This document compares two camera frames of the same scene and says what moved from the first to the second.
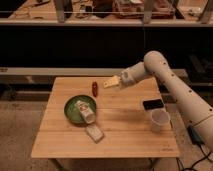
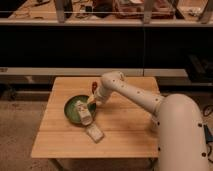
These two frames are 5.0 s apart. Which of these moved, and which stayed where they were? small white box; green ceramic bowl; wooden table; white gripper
Moved: white gripper
Stayed: small white box; wooden table; green ceramic bowl
